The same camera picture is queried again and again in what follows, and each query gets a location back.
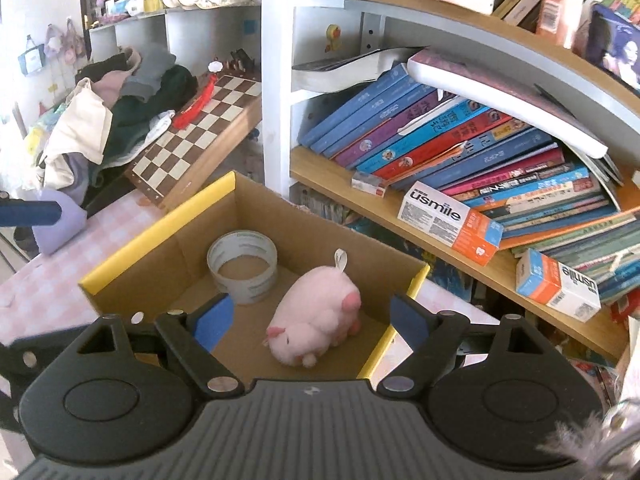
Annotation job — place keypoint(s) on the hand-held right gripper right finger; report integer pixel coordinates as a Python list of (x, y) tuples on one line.
[(406, 316)]

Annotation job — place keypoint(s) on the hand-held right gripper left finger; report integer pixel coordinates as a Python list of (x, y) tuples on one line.
[(216, 317)]

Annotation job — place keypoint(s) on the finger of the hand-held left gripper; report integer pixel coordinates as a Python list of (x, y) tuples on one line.
[(35, 357), (30, 213)]

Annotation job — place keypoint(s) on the yellow-edged cardboard box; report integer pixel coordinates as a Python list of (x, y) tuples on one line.
[(320, 230)]

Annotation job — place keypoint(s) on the lilac cloth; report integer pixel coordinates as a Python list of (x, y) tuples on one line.
[(65, 230)]

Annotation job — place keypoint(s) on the clear tape roll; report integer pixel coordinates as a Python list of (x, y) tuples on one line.
[(220, 260)]

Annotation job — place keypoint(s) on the pink plush pig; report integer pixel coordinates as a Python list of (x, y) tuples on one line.
[(315, 305)]

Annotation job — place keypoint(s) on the white orange toothpaste box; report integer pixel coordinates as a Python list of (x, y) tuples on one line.
[(560, 285), (440, 217)]

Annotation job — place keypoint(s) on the row of dark comic books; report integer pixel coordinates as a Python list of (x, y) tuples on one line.
[(350, 215)]

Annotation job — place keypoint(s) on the small white red box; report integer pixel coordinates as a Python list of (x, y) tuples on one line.
[(369, 183)]

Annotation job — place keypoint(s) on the pile of clothes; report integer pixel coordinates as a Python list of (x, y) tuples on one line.
[(130, 110)]

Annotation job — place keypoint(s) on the small blue hanging bag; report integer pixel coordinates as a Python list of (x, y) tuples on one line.
[(31, 60)]

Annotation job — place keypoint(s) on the pink hanging plush bags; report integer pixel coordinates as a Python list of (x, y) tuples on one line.
[(65, 45)]

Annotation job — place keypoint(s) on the row of leaning books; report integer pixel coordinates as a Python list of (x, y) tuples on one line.
[(450, 145)]

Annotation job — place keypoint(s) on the brown white chessboard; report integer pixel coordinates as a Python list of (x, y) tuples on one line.
[(200, 130)]

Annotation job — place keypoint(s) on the red tassel ornament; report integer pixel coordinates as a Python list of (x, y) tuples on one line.
[(197, 102)]

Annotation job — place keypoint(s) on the grey furry pompom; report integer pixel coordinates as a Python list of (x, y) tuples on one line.
[(580, 440)]

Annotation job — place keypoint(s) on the white wooden bookshelf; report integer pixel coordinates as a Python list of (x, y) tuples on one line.
[(275, 110)]

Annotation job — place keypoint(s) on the row of small shelf trinkets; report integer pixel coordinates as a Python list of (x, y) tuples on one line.
[(132, 5)]

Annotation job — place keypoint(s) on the white shelf unit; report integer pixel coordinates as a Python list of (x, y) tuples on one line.
[(200, 35)]

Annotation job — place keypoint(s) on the large purple-cover book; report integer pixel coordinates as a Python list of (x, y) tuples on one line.
[(500, 87)]

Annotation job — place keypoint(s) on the grey open book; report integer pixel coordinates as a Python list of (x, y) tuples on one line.
[(340, 72)]

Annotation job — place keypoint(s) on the dark chess pieces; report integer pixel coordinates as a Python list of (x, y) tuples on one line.
[(239, 62)]

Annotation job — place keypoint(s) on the yellow duck sticker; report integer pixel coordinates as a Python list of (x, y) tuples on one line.
[(333, 37)]

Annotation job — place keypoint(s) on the pile of colourful books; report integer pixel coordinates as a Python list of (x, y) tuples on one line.
[(565, 0)]

